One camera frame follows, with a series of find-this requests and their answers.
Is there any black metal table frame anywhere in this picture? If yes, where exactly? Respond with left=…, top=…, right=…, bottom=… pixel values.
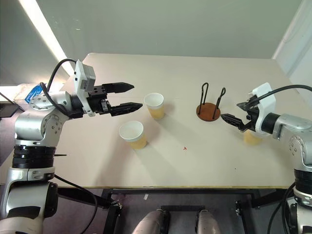
left=55, top=187, right=266, bottom=234

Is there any black flat stand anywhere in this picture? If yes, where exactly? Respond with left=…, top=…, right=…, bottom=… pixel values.
left=0, top=91, right=25, bottom=120

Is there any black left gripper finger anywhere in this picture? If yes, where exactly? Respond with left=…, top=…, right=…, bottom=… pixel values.
left=107, top=102, right=143, bottom=117
left=102, top=82, right=136, bottom=95

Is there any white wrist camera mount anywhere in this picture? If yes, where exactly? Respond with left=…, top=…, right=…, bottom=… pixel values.
left=73, top=59, right=97, bottom=117
left=249, top=82, right=277, bottom=136

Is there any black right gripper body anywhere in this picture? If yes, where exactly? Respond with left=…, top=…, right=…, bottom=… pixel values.
left=239, top=95, right=260, bottom=134

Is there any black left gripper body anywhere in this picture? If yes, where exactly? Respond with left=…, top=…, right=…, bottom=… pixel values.
left=85, top=83, right=112, bottom=116

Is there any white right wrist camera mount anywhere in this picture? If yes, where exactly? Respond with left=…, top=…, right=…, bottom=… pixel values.
left=249, top=82, right=277, bottom=136

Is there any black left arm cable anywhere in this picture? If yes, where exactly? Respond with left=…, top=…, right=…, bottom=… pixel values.
left=39, top=58, right=79, bottom=117

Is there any black left body cable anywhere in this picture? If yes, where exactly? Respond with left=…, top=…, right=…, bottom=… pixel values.
left=53, top=174, right=98, bottom=234

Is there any dark rounded robot foot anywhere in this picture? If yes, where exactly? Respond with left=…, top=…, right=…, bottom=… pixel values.
left=133, top=208, right=171, bottom=234
left=195, top=209, right=220, bottom=234

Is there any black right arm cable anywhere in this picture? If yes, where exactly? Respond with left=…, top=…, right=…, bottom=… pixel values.
left=243, top=84, right=312, bottom=108

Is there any wooden wire cup rack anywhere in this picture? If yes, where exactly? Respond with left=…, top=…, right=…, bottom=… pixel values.
left=195, top=82, right=227, bottom=122

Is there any black body cable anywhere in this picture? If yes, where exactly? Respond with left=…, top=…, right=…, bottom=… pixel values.
left=53, top=174, right=98, bottom=234
left=267, top=182, right=296, bottom=234

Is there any black right body cable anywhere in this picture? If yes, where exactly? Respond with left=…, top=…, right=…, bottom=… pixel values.
left=267, top=182, right=296, bottom=234

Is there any yellow paper cup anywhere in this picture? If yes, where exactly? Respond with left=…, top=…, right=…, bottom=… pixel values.
left=118, top=120, right=148, bottom=150
left=243, top=129, right=263, bottom=146
left=143, top=92, right=165, bottom=120

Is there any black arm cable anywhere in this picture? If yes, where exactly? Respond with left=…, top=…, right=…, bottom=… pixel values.
left=39, top=58, right=79, bottom=117
left=243, top=84, right=312, bottom=108

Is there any blue printed packet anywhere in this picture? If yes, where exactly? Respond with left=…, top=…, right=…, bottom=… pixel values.
left=25, top=83, right=45, bottom=104

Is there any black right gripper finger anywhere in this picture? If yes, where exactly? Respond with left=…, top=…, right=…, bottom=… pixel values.
left=236, top=98, right=254, bottom=111
left=220, top=113, right=245, bottom=130

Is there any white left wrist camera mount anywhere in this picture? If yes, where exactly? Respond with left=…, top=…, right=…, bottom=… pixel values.
left=73, top=59, right=97, bottom=117

